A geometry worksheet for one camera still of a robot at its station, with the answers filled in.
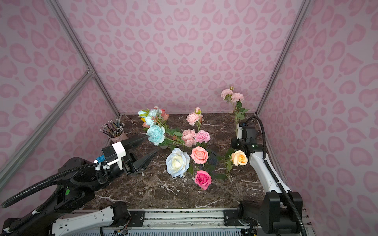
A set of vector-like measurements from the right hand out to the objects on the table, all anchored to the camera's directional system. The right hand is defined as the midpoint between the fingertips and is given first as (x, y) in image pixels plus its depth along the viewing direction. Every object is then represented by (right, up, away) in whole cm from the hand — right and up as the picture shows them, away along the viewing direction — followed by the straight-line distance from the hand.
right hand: (235, 138), depth 85 cm
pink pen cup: (-71, -1, +9) cm, 72 cm away
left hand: (-37, +2, -40) cm, 55 cm away
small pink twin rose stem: (-3, +26, +3) cm, 26 cm away
